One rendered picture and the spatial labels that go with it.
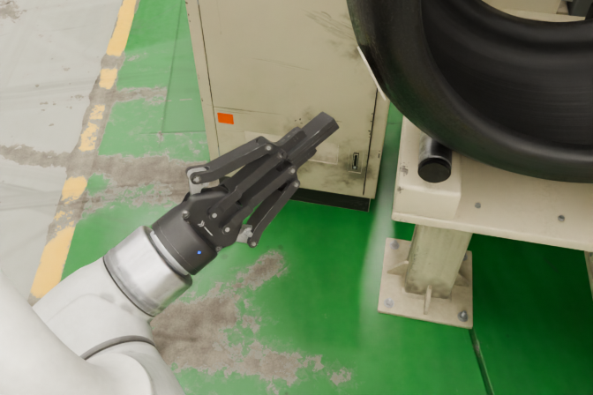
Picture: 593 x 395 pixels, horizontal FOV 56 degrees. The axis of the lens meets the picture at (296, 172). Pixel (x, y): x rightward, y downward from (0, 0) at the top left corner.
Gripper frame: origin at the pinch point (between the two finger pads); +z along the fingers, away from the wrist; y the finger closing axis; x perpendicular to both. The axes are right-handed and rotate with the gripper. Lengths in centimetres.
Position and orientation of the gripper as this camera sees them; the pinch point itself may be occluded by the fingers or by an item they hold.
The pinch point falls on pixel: (308, 137)
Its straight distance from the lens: 65.0
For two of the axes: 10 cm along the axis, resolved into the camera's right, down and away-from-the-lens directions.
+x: 4.2, 3.8, -8.3
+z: 7.6, -6.4, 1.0
